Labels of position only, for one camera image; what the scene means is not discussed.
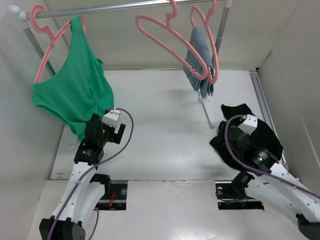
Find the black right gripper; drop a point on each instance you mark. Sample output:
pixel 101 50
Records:
pixel 248 137

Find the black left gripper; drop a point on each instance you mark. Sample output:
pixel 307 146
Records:
pixel 116 136

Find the black t shirt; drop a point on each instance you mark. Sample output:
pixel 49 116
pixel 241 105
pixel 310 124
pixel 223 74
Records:
pixel 263 137

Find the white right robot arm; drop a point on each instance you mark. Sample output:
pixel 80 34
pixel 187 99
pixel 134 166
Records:
pixel 268 181

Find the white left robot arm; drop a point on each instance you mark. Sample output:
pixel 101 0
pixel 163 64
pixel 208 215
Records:
pixel 85 186

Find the pink hanger with denim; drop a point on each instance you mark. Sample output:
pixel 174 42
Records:
pixel 213 73

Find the pink hanger with tank top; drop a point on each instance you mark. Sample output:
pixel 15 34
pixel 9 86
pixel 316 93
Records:
pixel 45 30

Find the green tank top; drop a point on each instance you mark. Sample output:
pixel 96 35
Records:
pixel 79 89

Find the blue denim garment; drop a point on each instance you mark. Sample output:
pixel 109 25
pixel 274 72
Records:
pixel 197 40

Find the metal clothes rack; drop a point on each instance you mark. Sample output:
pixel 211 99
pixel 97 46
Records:
pixel 40 42

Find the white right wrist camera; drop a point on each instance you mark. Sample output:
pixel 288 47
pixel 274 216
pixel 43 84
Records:
pixel 248 124

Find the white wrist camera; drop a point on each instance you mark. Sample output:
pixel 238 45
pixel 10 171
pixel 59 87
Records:
pixel 111 117
pixel 248 124

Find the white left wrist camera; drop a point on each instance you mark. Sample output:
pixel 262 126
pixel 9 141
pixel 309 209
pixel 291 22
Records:
pixel 111 117

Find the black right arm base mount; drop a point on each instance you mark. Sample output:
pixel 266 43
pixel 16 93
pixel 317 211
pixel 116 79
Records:
pixel 230 199

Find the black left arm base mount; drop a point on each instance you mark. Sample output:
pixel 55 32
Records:
pixel 116 199

